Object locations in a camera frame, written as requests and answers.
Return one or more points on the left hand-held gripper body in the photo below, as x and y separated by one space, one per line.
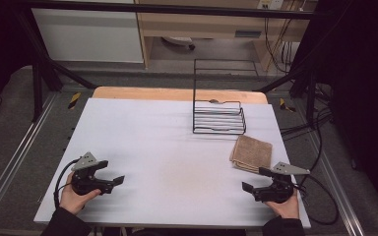
82 183

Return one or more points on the white power outlet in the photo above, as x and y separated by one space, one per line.
270 4

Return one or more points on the aluminium floor rail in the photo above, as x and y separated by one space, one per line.
341 193
16 157

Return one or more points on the person's right hand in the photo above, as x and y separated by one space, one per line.
287 209

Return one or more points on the black curtain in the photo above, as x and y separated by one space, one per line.
361 82
0 49

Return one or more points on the white chair base with casters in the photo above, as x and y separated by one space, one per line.
178 41

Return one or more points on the black metal stand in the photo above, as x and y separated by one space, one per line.
303 85
42 69

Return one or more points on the yellow black tape marker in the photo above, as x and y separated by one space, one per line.
286 105
74 100

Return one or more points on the white cabinet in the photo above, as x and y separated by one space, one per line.
88 36

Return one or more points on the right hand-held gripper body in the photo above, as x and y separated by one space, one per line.
275 192

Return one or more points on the brown towel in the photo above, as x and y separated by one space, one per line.
252 153

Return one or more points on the person's left hand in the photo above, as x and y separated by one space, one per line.
74 201

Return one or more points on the light wooden desk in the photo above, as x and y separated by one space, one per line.
210 24

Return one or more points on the black metal crossbar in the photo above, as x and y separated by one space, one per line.
177 9

